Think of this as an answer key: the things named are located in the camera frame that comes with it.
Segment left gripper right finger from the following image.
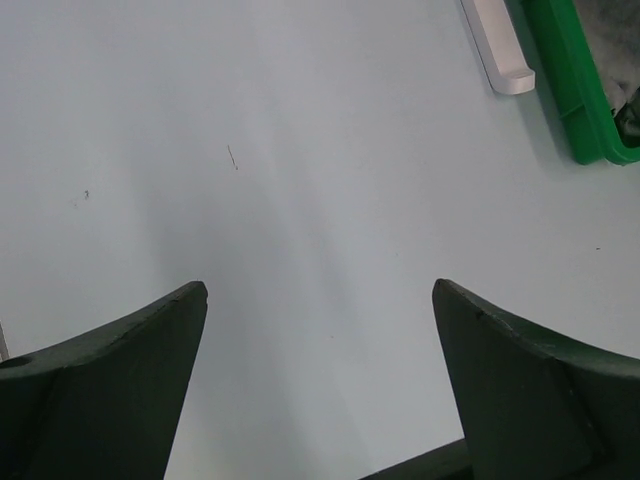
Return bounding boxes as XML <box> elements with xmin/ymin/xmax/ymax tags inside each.
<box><xmin>432</xmin><ymin>279</ymin><xmax>639</xmax><ymax>479</ymax></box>

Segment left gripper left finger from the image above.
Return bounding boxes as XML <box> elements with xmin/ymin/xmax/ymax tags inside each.
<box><xmin>1</xmin><ymin>281</ymin><xmax>208</xmax><ymax>479</ymax></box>

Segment green plastic bin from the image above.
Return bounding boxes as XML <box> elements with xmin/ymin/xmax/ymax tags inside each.
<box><xmin>508</xmin><ymin>1</ymin><xmax>639</xmax><ymax>165</ymax></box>

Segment grey t shirt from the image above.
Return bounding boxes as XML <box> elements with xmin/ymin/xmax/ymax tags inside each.
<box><xmin>574</xmin><ymin>0</ymin><xmax>639</xmax><ymax>148</ymax></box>

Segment metal clothes rack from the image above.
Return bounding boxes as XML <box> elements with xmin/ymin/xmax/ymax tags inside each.
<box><xmin>460</xmin><ymin>0</ymin><xmax>536</xmax><ymax>96</ymax></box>

